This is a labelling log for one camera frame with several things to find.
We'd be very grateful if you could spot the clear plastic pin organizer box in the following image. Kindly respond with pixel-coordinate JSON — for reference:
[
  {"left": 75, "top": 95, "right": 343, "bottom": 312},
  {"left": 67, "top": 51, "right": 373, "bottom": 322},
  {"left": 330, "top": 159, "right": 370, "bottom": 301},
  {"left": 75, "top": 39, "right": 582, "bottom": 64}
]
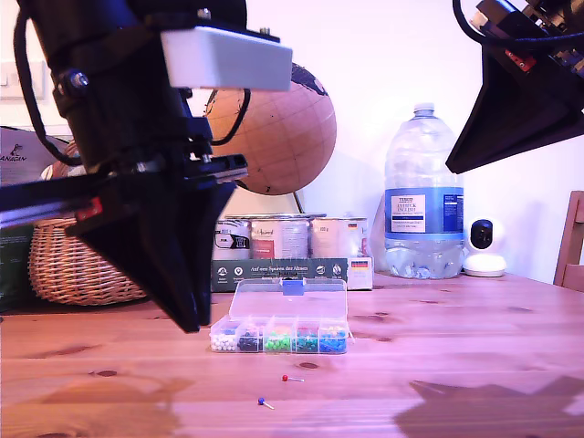
[{"left": 209, "top": 278, "right": 355, "bottom": 355}]

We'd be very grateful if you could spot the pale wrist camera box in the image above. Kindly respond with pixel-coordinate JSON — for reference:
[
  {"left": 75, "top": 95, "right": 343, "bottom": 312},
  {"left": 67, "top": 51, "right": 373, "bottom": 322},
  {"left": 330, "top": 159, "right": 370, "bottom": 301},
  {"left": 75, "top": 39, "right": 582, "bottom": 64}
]
[{"left": 145, "top": 8, "right": 294, "bottom": 93}]

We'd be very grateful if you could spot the cork globe on stand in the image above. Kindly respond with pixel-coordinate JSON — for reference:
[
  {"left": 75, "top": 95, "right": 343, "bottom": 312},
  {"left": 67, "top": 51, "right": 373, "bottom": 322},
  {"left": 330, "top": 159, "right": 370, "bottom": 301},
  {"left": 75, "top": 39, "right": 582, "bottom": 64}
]
[{"left": 193, "top": 63, "right": 338, "bottom": 220}]

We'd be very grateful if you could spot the small white round camera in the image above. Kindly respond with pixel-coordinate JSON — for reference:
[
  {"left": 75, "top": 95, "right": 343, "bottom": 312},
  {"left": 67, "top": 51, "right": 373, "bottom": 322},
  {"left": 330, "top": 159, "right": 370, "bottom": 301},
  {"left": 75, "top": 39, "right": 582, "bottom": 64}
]
[{"left": 461, "top": 216, "right": 506, "bottom": 278}]

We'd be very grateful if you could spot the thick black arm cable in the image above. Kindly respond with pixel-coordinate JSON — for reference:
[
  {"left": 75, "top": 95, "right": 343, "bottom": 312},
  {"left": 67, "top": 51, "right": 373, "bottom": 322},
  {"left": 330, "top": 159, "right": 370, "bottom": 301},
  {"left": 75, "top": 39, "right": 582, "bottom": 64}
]
[
  {"left": 12, "top": 6, "right": 84, "bottom": 168},
  {"left": 453, "top": 0, "right": 556, "bottom": 47}
]

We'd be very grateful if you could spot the thin black camera cable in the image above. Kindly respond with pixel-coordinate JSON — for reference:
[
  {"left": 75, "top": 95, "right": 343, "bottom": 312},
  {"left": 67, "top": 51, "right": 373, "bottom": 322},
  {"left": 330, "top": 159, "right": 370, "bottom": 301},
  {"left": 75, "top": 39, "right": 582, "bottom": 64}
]
[{"left": 207, "top": 88, "right": 253, "bottom": 148}]

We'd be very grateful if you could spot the cardboard tray green label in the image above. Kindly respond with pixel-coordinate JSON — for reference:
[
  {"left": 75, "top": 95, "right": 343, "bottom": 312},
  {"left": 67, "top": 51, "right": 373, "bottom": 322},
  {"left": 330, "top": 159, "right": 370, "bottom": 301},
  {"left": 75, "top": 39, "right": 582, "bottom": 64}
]
[{"left": 210, "top": 256, "right": 374, "bottom": 293}]

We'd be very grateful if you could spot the white wall light switch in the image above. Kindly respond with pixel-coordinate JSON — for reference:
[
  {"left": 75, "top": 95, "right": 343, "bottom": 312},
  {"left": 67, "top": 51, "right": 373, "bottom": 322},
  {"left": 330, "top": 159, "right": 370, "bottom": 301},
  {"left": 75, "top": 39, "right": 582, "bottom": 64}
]
[{"left": 0, "top": 60, "right": 49, "bottom": 101}]

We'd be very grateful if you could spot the silver green pet food bag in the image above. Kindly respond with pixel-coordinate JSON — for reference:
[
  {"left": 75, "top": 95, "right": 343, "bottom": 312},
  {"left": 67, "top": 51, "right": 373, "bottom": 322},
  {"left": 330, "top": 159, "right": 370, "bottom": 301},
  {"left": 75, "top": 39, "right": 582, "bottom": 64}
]
[{"left": 0, "top": 126, "right": 69, "bottom": 314}]

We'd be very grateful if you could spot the wooden chair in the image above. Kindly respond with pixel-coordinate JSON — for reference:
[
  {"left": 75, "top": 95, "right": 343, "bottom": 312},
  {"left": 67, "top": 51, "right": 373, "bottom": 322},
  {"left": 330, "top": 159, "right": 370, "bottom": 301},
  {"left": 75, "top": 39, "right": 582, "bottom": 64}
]
[{"left": 551, "top": 190, "right": 584, "bottom": 293}]

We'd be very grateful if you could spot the large clear water bottle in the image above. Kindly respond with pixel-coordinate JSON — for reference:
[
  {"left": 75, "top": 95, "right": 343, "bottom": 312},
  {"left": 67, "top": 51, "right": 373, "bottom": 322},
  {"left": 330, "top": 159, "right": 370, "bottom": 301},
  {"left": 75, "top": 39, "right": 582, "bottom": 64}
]
[{"left": 382, "top": 102, "right": 465, "bottom": 280}]

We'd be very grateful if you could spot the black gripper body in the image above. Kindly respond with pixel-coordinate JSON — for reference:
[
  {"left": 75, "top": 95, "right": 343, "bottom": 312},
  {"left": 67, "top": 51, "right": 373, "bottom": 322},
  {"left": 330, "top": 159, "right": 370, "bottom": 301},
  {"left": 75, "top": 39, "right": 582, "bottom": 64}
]
[{"left": 0, "top": 34, "right": 250, "bottom": 228}]

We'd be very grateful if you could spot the wicker basket with handle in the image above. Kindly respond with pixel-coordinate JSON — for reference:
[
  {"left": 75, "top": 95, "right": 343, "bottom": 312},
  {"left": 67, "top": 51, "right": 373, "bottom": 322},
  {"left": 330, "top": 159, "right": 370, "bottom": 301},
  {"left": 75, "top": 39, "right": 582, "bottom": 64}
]
[{"left": 27, "top": 139, "right": 151, "bottom": 307}]

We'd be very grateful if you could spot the silver can black-white label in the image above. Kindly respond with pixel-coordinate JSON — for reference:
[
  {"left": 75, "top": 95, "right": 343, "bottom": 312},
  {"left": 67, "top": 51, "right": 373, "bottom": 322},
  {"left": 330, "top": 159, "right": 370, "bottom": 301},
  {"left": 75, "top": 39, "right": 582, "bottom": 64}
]
[{"left": 213, "top": 219, "right": 252, "bottom": 262}]

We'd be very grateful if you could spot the silver can pale label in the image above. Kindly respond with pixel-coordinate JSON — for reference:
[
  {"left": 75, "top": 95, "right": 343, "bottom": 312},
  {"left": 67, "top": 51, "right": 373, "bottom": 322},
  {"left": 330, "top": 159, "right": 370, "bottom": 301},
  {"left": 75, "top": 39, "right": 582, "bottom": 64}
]
[{"left": 309, "top": 216, "right": 369, "bottom": 259}]

